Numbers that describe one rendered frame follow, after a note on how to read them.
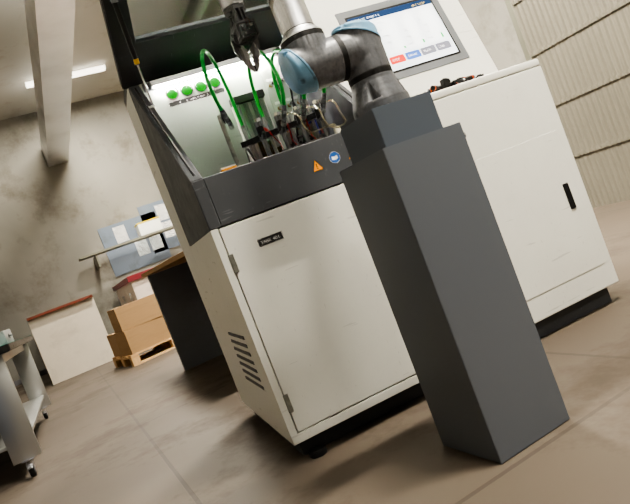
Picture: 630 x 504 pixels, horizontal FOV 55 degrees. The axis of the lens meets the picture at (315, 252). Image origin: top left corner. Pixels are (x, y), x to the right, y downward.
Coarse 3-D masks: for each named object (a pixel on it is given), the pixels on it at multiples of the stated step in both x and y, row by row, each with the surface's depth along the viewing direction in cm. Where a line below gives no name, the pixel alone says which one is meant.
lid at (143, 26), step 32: (128, 0) 209; (160, 0) 215; (192, 0) 221; (256, 0) 235; (160, 32) 226; (192, 32) 230; (224, 32) 237; (128, 64) 228; (160, 64) 235; (192, 64) 242
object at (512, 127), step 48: (336, 0) 243; (384, 0) 248; (480, 48) 251; (480, 96) 219; (528, 96) 225; (480, 144) 217; (528, 144) 223; (528, 192) 222; (576, 192) 228; (528, 240) 220; (576, 240) 227; (528, 288) 219; (576, 288) 225
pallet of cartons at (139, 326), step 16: (128, 304) 636; (144, 304) 644; (112, 320) 647; (128, 320) 633; (144, 320) 642; (160, 320) 652; (112, 336) 663; (128, 336) 629; (144, 336) 639; (160, 336) 649; (128, 352) 636; (160, 352) 648
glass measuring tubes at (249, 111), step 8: (240, 96) 243; (248, 96) 244; (240, 104) 246; (248, 104) 247; (256, 104) 246; (264, 104) 247; (240, 112) 243; (248, 112) 245; (256, 112) 246; (264, 112) 247; (248, 120) 246; (272, 120) 250; (240, 128) 245; (248, 128) 246; (272, 128) 247; (256, 144) 247; (280, 144) 248; (256, 152) 244; (264, 152) 245; (272, 152) 246
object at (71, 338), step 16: (64, 304) 772; (80, 304) 785; (32, 320) 761; (48, 320) 768; (64, 320) 776; (80, 320) 783; (96, 320) 790; (48, 336) 766; (64, 336) 774; (80, 336) 781; (96, 336) 788; (48, 352) 764; (64, 352) 772; (80, 352) 779; (96, 352) 786; (112, 352) 794; (48, 368) 762; (64, 368) 770; (80, 368) 777
